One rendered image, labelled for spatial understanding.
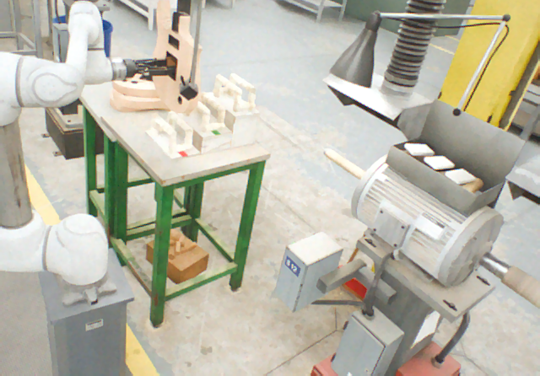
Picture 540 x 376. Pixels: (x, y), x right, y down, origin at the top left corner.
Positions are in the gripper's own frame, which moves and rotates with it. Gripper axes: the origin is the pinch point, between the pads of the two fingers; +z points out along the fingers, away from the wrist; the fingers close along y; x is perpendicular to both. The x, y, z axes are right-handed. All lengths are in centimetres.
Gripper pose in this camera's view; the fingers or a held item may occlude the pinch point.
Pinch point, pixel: (170, 66)
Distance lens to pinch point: 202.8
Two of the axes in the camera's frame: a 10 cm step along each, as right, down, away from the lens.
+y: 6.0, 5.0, -6.2
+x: 1.8, -8.4, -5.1
